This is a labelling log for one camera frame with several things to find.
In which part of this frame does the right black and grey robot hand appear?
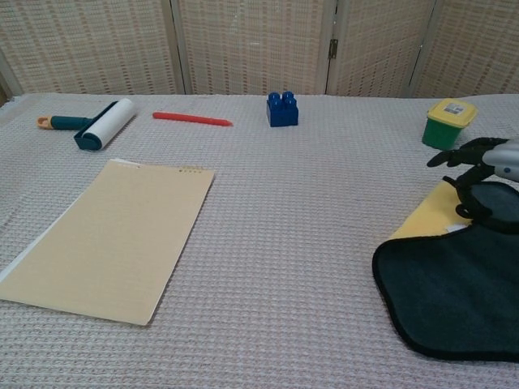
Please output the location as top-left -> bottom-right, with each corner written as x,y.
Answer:
426,137 -> 519,188

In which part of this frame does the dark grey cloth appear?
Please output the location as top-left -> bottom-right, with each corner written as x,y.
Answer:
371,174 -> 519,363

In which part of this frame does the green tub with yellow lid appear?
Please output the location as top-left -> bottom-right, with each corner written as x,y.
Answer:
421,98 -> 478,149

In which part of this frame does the yellow paper sheet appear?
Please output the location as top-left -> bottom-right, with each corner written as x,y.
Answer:
388,181 -> 474,241

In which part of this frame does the woven folding screen panel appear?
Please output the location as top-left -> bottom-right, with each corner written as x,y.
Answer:
411,0 -> 519,99
0,0 -> 182,98
325,0 -> 443,98
169,0 -> 338,96

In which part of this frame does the blue building block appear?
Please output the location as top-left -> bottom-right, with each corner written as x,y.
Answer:
266,91 -> 300,128

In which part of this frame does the grey waffle weave tablecloth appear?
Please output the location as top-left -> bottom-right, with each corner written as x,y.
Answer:
0,92 -> 519,389

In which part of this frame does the red pen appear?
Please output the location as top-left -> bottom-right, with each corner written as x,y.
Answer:
152,111 -> 234,128

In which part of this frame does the teal and white lint roller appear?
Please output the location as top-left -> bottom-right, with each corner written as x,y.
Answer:
36,97 -> 135,152

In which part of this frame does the beige paper notepad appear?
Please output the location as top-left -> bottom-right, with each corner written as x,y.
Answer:
0,159 -> 217,327

